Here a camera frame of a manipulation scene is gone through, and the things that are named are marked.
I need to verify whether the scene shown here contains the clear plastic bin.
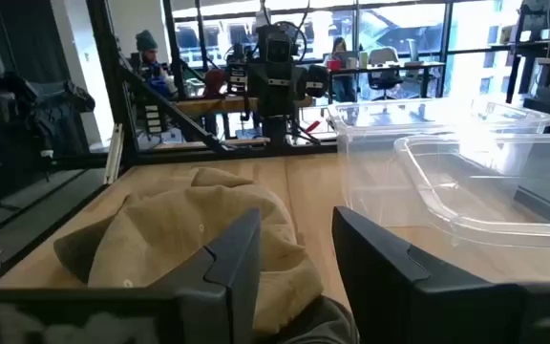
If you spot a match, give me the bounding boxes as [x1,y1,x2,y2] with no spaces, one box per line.
[392,133,550,250]
[327,97,550,226]

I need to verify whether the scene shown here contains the dark jacket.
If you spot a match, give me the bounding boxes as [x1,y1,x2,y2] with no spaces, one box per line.
[29,79,97,159]

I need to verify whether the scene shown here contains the tan cap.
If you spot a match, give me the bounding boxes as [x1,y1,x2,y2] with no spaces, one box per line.
[53,166,325,335]

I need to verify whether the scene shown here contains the person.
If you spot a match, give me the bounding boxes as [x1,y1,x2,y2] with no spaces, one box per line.
[130,29,180,99]
[329,36,361,104]

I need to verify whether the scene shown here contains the wooden bench top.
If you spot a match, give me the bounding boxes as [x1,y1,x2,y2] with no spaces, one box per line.
[174,95,314,117]

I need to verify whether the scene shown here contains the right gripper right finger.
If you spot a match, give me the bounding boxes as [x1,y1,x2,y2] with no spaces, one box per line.
[330,205,525,344]

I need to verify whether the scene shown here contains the red round object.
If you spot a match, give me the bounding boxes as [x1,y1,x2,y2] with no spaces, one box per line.
[202,68,228,97]

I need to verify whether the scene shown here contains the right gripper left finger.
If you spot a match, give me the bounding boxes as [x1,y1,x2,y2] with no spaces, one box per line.
[148,207,263,344]

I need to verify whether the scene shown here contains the grey office chair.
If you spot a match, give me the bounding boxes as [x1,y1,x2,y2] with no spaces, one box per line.
[366,46,403,101]

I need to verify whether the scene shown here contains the white strip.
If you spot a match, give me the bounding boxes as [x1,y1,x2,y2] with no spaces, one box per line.
[104,122,126,185]

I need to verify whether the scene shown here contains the black office desk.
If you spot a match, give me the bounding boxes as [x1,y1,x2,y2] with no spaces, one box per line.
[327,60,447,100]

